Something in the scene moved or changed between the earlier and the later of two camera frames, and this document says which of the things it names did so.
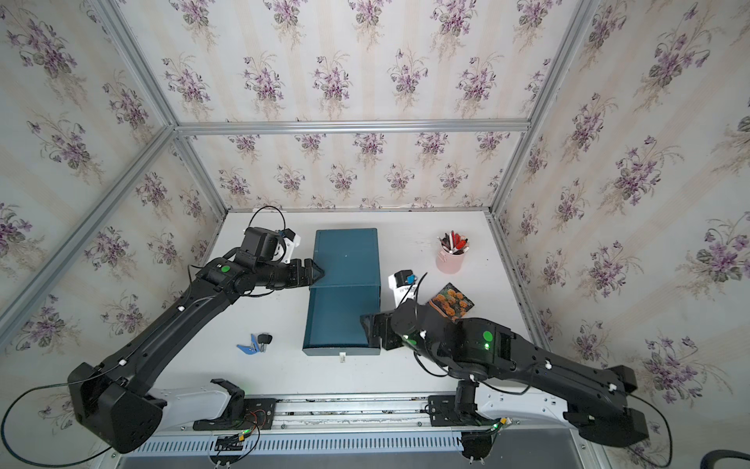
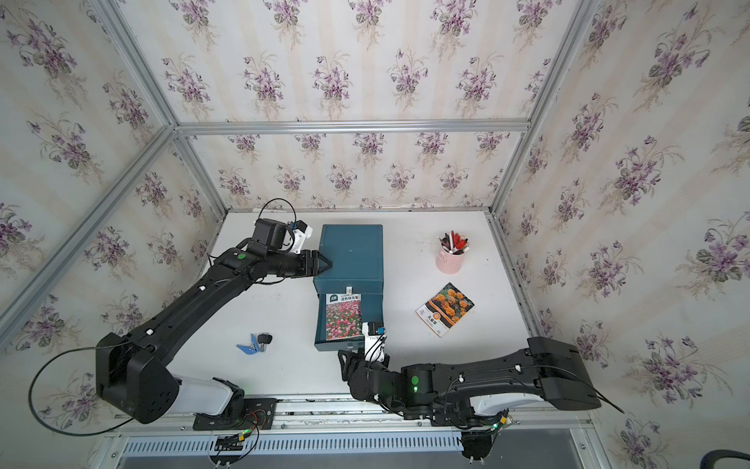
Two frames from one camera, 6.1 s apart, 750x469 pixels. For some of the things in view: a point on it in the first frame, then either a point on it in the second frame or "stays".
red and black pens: [454, 243] stays
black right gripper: [374, 332] → [353, 366]
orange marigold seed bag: [451, 303] stays
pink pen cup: [447, 262] stays
